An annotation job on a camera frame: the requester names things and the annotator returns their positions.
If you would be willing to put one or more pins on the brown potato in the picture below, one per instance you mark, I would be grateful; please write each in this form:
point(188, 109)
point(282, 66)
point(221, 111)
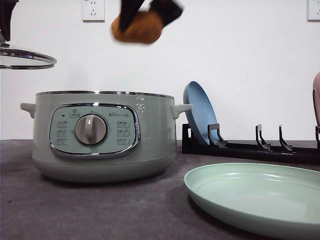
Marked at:
point(146, 27)

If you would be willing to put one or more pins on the white wall socket left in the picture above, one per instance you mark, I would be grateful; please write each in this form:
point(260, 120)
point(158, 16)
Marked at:
point(93, 11)

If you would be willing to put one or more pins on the dark grey table mat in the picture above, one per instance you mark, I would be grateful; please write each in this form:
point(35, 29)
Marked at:
point(35, 205)

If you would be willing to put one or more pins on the white wall socket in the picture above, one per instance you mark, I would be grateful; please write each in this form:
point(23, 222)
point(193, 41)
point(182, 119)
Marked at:
point(313, 10)
point(93, 11)

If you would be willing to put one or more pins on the pink plate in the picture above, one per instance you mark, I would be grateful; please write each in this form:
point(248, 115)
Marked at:
point(316, 97)

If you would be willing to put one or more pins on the blue plate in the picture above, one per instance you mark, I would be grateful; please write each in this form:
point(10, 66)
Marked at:
point(203, 112)

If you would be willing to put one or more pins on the white wall socket right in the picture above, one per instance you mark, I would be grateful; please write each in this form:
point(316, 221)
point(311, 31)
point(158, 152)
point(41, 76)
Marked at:
point(313, 10)

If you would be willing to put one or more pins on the green electric steamer pot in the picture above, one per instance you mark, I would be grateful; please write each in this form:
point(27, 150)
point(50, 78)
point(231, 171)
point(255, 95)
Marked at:
point(104, 136)

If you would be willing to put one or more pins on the black plate rack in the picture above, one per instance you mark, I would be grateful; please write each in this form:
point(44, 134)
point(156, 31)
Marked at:
point(258, 152)

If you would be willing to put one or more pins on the green plate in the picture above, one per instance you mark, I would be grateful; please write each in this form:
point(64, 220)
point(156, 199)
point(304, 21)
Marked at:
point(276, 201)

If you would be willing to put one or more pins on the glass steamer lid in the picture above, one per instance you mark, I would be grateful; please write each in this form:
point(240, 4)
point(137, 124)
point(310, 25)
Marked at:
point(18, 59)

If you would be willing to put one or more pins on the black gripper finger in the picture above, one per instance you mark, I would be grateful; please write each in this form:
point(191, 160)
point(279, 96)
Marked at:
point(6, 9)
point(167, 10)
point(128, 11)

